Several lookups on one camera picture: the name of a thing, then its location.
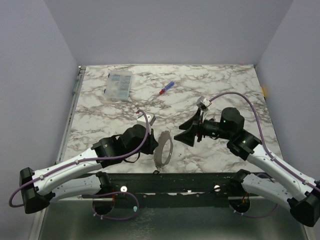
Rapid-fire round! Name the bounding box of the black key tag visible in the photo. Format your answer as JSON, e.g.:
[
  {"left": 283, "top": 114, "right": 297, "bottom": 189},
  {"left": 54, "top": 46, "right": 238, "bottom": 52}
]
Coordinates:
[{"left": 152, "top": 170, "right": 160, "bottom": 175}]

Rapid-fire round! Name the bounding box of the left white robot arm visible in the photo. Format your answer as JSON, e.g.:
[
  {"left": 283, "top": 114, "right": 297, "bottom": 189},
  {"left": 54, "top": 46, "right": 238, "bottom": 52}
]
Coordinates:
[{"left": 19, "top": 124, "right": 159, "bottom": 214}]

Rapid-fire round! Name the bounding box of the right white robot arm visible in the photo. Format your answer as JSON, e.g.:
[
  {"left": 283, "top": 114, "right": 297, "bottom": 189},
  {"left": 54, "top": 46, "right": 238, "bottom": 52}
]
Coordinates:
[{"left": 174, "top": 107, "right": 320, "bottom": 227}]

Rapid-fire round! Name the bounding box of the blue red screwdriver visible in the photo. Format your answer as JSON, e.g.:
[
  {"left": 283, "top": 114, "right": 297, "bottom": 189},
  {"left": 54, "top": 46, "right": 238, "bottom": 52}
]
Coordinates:
[{"left": 153, "top": 81, "right": 175, "bottom": 100}]

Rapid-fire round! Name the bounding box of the clear plastic organizer box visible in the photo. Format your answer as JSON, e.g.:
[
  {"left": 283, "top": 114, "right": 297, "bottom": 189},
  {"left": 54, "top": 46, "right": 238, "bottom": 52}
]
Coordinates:
[{"left": 103, "top": 70, "right": 133, "bottom": 101}]

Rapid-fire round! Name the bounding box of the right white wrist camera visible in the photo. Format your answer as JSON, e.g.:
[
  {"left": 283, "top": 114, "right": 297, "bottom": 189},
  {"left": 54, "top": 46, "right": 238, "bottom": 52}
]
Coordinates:
[{"left": 196, "top": 96, "right": 212, "bottom": 119}]

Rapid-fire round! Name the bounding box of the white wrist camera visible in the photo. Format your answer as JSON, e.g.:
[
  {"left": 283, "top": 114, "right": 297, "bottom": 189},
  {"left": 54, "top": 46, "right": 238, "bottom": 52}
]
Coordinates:
[
  {"left": 196, "top": 96, "right": 212, "bottom": 119},
  {"left": 136, "top": 112, "right": 156, "bottom": 131}
]

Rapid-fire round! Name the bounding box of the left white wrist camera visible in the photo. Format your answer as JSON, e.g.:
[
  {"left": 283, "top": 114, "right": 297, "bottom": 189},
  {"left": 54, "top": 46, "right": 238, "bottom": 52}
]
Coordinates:
[{"left": 136, "top": 112, "right": 156, "bottom": 131}]

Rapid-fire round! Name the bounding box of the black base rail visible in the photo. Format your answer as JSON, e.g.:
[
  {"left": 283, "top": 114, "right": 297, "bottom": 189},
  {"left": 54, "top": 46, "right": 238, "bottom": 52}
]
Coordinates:
[{"left": 82, "top": 169, "right": 261, "bottom": 208}]

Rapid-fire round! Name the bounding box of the aluminium side rail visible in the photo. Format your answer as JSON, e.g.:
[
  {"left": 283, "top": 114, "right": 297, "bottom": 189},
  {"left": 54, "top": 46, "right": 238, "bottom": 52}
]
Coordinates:
[{"left": 55, "top": 65, "right": 87, "bottom": 164}]

